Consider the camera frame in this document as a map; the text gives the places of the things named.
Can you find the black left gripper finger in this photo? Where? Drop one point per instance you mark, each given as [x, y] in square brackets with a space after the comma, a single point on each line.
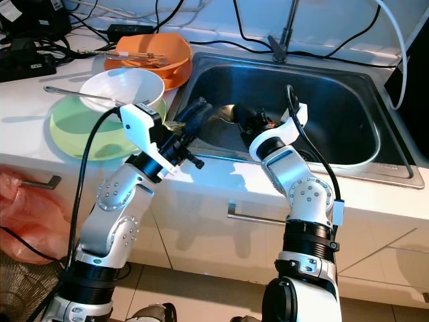
[183, 117]
[201, 114]

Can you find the white ceramic bowl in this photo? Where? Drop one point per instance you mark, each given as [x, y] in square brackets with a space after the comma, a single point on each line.
[127, 82]

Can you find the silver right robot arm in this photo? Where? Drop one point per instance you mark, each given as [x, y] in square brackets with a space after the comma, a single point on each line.
[301, 191]

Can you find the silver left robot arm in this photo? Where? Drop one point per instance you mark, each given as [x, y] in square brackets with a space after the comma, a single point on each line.
[117, 201]

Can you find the orange plastic bowl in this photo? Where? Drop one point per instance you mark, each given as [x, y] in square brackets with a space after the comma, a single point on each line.
[175, 57]

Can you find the metal fork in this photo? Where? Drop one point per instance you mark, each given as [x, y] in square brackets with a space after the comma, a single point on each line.
[154, 64]

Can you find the wooden chopstick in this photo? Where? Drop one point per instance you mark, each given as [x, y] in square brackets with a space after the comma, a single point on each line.
[134, 54]
[142, 59]

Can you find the stainless steel sink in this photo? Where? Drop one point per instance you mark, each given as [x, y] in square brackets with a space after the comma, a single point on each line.
[342, 100]

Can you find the metal sink faucet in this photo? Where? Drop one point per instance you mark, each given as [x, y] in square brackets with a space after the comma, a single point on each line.
[283, 37]

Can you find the light green plate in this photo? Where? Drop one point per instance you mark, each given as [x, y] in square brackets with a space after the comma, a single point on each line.
[80, 131]

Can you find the black power adapter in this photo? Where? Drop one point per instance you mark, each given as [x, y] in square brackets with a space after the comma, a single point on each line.
[129, 30]

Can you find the orange plastic bag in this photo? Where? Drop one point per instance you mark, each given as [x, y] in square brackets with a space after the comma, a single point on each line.
[33, 215]

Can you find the black power strip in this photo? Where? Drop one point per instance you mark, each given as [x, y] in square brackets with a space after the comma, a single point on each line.
[30, 67]

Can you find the grey robot left leg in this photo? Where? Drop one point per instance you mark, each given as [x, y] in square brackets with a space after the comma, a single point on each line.
[154, 314]

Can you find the black electronics box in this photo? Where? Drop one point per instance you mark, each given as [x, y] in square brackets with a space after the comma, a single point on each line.
[37, 19]

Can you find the grey floor fan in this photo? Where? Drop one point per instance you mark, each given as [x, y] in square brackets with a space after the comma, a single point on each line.
[27, 292]

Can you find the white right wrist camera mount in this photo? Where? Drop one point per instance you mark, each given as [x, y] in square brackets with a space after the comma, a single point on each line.
[271, 139]

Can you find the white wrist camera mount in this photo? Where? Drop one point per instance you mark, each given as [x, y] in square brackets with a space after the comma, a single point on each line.
[137, 122]
[271, 139]

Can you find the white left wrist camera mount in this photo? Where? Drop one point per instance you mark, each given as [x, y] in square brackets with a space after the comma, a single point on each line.
[137, 122]

